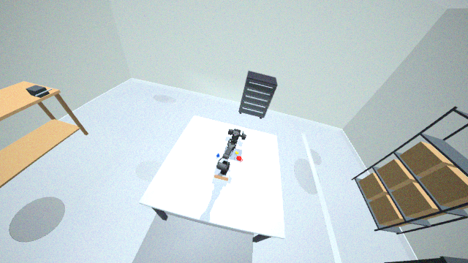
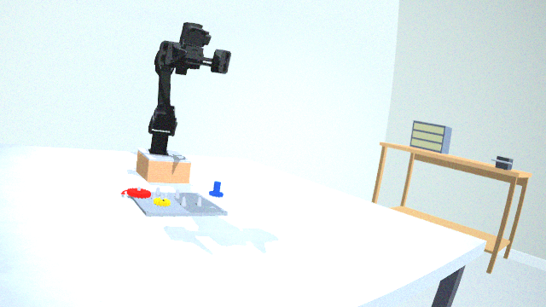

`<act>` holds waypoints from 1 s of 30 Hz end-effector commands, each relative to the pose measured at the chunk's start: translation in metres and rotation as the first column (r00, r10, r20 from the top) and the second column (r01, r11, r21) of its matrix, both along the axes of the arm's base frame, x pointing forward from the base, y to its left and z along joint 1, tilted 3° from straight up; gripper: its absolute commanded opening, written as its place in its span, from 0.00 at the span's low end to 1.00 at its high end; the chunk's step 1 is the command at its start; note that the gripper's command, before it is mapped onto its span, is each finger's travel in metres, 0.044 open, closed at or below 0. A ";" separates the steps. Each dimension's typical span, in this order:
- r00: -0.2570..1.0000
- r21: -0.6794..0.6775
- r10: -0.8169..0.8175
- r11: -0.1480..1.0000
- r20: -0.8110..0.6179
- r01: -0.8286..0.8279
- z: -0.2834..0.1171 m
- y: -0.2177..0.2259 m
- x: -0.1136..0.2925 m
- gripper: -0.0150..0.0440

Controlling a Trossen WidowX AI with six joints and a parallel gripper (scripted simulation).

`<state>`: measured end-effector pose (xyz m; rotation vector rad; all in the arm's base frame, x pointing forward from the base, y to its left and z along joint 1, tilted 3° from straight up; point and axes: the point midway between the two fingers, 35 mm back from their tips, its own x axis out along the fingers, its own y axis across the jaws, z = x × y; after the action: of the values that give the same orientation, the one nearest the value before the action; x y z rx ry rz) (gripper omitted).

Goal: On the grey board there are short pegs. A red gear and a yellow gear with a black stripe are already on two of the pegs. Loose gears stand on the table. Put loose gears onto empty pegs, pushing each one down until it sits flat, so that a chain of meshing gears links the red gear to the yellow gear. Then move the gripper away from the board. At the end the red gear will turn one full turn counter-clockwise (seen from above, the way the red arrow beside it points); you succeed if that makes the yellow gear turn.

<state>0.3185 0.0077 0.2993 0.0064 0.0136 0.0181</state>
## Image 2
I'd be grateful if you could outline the red gear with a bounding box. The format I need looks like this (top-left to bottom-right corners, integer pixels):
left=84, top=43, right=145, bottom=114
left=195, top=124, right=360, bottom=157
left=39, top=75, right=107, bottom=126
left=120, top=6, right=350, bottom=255
left=127, top=188, right=151, bottom=199

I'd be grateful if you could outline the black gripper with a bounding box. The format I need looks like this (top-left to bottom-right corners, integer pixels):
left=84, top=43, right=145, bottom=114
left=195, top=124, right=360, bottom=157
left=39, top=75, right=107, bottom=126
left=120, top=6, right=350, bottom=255
left=157, top=40, right=231, bottom=74

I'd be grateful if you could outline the blue gear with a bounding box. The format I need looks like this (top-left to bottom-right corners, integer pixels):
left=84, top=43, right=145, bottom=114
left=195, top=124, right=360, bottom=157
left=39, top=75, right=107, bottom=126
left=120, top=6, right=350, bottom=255
left=209, top=181, right=224, bottom=198

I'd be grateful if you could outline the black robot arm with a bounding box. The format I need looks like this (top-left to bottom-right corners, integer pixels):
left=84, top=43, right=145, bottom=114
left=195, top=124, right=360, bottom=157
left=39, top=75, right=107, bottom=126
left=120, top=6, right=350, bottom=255
left=148, top=22, right=212, bottom=155

